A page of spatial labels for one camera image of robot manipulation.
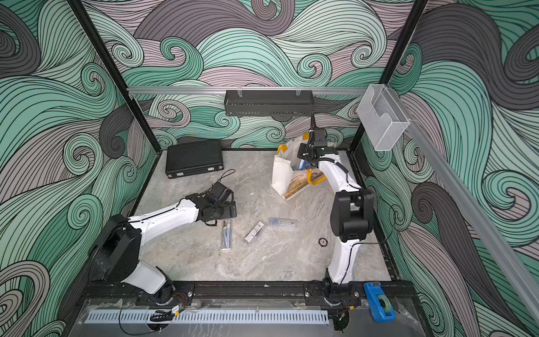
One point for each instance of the wooden ruler set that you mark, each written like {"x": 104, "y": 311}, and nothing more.
{"x": 300, "y": 180}

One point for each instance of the white slotted cable duct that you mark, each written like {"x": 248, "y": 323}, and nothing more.
{"x": 212, "y": 317}

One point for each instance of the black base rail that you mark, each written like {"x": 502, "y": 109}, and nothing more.
{"x": 312, "y": 292}

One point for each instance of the clear case blue refills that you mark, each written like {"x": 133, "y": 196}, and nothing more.
{"x": 254, "y": 232}

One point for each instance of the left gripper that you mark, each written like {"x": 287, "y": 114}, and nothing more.
{"x": 227, "y": 210}

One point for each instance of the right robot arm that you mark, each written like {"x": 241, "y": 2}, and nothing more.
{"x": 352, "y": 213}

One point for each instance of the blue tape dispenser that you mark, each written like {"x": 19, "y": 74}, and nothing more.
{"x": 379, "y": 304}

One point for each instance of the black briefcase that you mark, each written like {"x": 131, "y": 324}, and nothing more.
{"x": 194, "y": 158}

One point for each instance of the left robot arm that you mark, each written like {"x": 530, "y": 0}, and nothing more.
{"x": 116, "y": 251}

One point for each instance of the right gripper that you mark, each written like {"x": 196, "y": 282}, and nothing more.
{"x": 301, "y": 155}

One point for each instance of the white canvas bag yellow handles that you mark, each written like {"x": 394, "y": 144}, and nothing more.
{"x": 286, "y": 162}

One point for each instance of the clear flat compass case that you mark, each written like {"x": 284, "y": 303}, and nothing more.
{"x": 282, "y": 223}

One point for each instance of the black wall shelf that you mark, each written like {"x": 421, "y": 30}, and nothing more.
{"x": 268, "y": 103}

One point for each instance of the clear wall bin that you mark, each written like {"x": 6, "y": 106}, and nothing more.
{"x": 382, "y": 114}

